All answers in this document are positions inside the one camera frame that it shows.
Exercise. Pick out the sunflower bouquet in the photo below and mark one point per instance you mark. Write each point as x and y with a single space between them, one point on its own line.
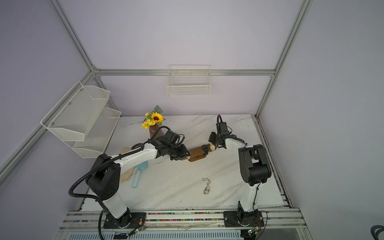
153 118

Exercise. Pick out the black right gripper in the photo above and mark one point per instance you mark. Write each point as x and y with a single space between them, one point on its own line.
213 134

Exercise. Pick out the white two-tier mesh shelf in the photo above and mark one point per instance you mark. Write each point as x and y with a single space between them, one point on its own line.
83 121

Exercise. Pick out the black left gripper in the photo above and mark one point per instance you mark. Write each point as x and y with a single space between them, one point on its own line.
183 154

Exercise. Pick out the aluminium cage frame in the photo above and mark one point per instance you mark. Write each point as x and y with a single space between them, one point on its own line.
39 65

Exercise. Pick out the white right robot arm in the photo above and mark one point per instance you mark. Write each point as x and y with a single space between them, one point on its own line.
255 170

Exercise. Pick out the black wrist watch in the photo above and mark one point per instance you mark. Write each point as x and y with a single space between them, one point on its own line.
206 149

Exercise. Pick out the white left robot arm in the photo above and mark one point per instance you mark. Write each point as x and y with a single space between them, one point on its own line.
102 182

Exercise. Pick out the white wire wall basket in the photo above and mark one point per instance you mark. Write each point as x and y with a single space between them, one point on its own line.
189 80

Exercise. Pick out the wooden watch stand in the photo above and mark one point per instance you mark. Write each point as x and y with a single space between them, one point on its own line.
196 154

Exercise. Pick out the light blue plastic shovel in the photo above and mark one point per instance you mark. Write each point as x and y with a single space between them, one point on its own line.
139 168

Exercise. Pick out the beige wooden board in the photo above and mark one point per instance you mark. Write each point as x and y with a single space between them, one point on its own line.
125 173

